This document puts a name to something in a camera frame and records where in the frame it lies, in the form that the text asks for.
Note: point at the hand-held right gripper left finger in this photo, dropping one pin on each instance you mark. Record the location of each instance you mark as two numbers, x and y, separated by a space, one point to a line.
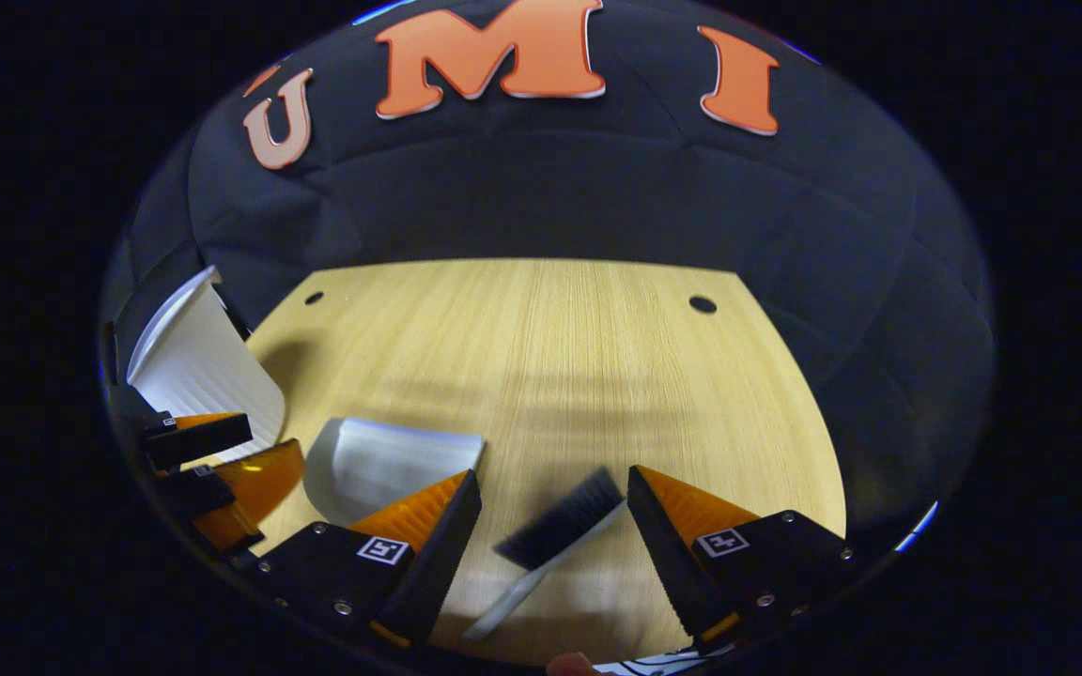
442 563

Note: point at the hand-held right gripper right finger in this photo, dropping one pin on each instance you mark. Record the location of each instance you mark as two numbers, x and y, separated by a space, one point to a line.
668 563

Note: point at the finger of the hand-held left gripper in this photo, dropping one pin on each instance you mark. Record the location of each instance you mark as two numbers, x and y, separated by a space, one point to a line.
203 437
193 490

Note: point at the white ribbed garbage bin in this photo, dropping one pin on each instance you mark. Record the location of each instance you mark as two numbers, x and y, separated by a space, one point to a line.
203 366

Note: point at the small grey broom black bristles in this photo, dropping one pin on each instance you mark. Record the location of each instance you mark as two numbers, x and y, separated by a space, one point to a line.
564 521

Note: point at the white plastic dustpan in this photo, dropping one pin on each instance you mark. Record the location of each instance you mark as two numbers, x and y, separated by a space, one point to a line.
381 465

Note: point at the black backdrop cloth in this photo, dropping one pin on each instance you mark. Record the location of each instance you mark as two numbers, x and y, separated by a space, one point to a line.
597 188

